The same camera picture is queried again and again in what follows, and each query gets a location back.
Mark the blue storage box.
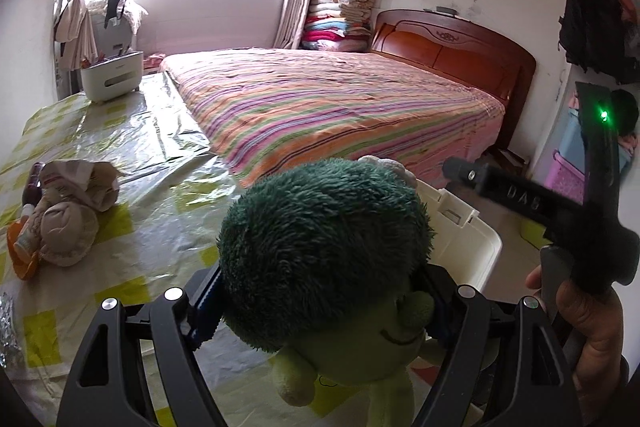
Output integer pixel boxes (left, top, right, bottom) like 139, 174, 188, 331
557, 107, 626, 180

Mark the wrapper with red print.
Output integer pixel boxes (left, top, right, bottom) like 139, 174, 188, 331
42, 159, 123, 212

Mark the white appliance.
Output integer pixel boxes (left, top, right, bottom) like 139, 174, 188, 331
87, 7, 138, 58

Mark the silver foil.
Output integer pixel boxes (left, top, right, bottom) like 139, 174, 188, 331
0, 292, 21, 368

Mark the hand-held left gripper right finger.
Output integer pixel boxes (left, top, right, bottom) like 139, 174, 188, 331
415, 267, 583, 427

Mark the stack of folded quilts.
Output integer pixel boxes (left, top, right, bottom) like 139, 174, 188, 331
300, 0, 375, 52

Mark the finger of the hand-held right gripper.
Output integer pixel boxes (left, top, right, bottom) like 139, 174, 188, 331
442, 157, 496, 200

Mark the black hanging jacket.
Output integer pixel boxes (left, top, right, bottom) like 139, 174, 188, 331
557, 0, 640, 85

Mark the pink beige curtain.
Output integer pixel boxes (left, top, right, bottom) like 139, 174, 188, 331
272, 0, 316, 50

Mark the green broccoli plush toy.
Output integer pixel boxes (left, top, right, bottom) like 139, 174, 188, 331
217, 158, 437, 427

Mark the bed with striped sheet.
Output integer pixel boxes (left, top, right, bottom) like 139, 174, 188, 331
159, 47, 506, 190

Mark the wooden headboard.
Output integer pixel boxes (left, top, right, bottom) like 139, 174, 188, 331
370, 9, 537, 152

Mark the person's right hand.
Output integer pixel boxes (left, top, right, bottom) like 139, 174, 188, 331
525, 264, 626, 400

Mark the white plastic basket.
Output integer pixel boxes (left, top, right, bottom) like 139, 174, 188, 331
80, 50, 145, 104

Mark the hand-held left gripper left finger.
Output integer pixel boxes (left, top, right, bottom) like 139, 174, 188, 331
56, 264, 226, 427

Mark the purple basket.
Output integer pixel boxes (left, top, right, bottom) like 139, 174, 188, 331
544, 150, 587, 205

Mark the green plastic box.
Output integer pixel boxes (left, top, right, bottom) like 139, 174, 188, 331
520, 219, 548, 250

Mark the cream plastic bin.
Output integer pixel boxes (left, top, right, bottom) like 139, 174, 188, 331
415, 179, 503, 295

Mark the orange snack packet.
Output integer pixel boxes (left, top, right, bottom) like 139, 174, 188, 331
7, 207, 41, 280

